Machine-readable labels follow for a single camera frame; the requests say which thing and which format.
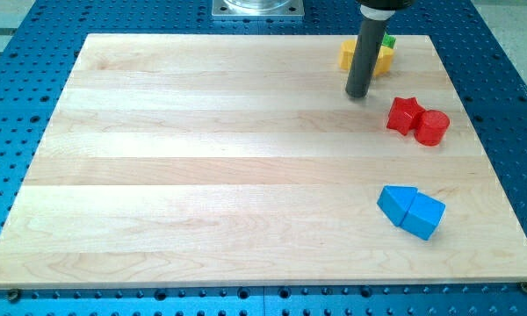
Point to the blue cube block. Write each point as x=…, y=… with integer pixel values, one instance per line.
x=423, y=216

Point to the left board clamp screw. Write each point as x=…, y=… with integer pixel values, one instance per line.
x=13, y=295

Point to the board clamp screw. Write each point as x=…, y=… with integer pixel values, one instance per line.
x=13, y=295
x=523, y=287

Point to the red cylinder block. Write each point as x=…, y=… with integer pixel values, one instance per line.
x=432, y=127

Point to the green block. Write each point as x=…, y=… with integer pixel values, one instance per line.
x=388, y=41

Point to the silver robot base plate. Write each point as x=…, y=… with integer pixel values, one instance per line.
x=257, y=8

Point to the wooden board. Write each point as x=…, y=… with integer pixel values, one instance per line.
x=213, y=160

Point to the yellow block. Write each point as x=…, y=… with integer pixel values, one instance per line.
x=347, y=50

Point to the blue triangular block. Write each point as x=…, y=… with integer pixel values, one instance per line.
x=394, y=201

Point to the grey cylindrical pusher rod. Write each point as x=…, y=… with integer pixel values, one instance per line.
x=365, y=57

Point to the red star block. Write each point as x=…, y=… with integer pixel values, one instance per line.
x=404, y=115

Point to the right board clamp screw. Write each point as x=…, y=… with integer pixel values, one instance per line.
x=523, y=287

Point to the black robot arm end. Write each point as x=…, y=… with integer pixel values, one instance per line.
x=380, y=10

